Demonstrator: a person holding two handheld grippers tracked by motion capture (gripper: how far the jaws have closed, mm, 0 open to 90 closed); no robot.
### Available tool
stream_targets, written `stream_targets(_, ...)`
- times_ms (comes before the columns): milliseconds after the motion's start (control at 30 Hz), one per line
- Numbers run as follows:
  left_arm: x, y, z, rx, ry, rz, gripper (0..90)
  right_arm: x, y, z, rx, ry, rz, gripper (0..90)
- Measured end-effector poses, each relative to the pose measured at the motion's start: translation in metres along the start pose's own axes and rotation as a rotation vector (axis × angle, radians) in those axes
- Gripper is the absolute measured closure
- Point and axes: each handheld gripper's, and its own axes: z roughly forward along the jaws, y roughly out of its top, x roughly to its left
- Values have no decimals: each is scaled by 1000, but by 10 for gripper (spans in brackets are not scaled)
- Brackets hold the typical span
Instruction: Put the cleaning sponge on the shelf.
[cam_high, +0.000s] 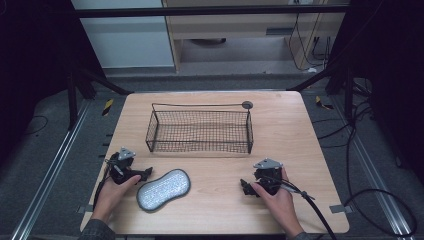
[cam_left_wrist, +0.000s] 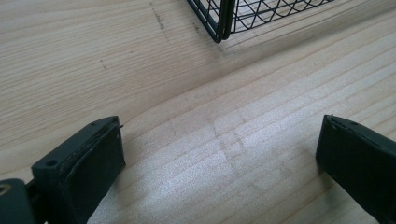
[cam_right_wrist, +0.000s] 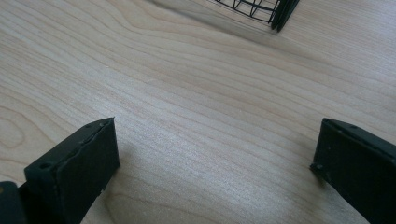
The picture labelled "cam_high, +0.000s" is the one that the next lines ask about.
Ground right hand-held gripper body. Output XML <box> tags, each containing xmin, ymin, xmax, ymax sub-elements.
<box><xmin>252</xmin><ymin>157</ymin><xmax>285</xmax><ymax>196</ymax></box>

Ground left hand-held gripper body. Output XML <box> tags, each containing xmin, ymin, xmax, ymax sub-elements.
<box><xmin>107</xmin><ymin>146</ymin><xmax>137</xmax><ymax>185</ymax></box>

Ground person's left hand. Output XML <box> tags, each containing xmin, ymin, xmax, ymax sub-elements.
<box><xmin>91</xmin><ymin>174</ymin><xmax>142</xmax><ymax>224</ymax></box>

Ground person's right hand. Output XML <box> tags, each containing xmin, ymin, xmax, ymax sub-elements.
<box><xmin>249</xmin><ymin>167</ymin><xmax>305</xmax><ymax>238</ymax></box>

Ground grey oval scrubbing pad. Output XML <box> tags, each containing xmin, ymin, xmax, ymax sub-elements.
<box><xmin>135</xmin><ymin>168</ymin><xmax>192</xmax><ymax>213</ymax></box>

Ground grey tape piece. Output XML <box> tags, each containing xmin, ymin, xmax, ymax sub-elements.
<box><xmin>76</xmin><ymin>204</ymin><xmax>95</xmax><ymax>215</ymax></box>
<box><xmin>329</xmin><ymin>204</ymin><xmax>354</xmax><ymax>215</ymax></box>

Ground yellow and black tape strip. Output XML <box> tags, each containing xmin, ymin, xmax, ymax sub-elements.
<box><xmin>101</xmin><ymin>98</ymin><xmax>115</xmax><ymax>117</ymax></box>
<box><xmin>314</xmin><ymin>95</ymin><xmax>335</xmax><ymax>111</ymax></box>

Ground black metal stand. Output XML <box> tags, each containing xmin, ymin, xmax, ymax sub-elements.
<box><xmin>286</xmin><ymin>59</ymin><xmax>371</xmax><ymax>124</ymax></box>
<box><xmin>65</xmin><ymin>66</ymin><xmax>134</xmax><ymax>132</ymax></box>

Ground white cabinet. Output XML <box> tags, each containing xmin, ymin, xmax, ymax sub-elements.
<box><xmin>70</xmin><ymin>0</ymin><xmax>176</xmax><ymax>70</ymax></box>

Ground light wooden desk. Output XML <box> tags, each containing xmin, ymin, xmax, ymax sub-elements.
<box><xmin>161</xmin><ymin>0</ymin><xmax>351</xmax><ymax>73</ymax></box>

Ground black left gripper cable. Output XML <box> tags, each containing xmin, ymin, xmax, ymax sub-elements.
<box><xmin>92</xmin><ymin>159</ymin><xmax>118</xmax><ymax>209</ymax></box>

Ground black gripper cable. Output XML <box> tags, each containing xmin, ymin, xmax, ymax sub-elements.
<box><xmin>266</xmin><ymin>175</ymin><xmax>338</xmax><ymax>240</ymax></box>
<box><xmin>92</xmin><ymin>159</ymin><xmax>118</xmax><ymax>209</ymax></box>

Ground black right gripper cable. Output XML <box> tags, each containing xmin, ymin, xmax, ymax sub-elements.
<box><xmin>266</xmin><ymin>175</ymin><xmax>338</xmax><ymax>240</ymax></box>

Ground black wire mesh basket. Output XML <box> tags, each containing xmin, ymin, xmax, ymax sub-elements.
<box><xmin>145</xmin><ymin>100</ymin><xmax>255</xmax><ymax>155</ymax></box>

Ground aluminium floor rail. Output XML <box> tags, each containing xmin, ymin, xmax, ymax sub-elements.
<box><xmin>9</xmin><ymin>99</ymin><xmax>92</xmax><ymax>240</ymax></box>
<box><xmin>329</xmin><ymin>94</ymin><xmax>416</xmax><ymax>240</ymax></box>

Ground thin black floor cable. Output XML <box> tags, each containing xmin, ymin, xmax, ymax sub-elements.
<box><xmin>23</xmin><ymin>114</ymin><xmax>50</xmax><ymax>136</ymax></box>

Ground black floor cable loop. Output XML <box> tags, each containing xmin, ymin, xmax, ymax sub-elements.
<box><xmin>343</xmin><ymin>126</ymin><xmax>418</xmax><ymax>238</ymax></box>

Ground black hanging cables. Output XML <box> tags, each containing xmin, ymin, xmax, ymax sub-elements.
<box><xmin>287</xmin><ymin>12</ymin><xmax>334</xmax><ymax>73</ymax></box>

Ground black horizontal frame bar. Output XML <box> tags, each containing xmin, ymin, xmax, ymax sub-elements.
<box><xmin>73</xmin><ymin>3</ymin><xmax>351</xmax><ymax>19</ymax></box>

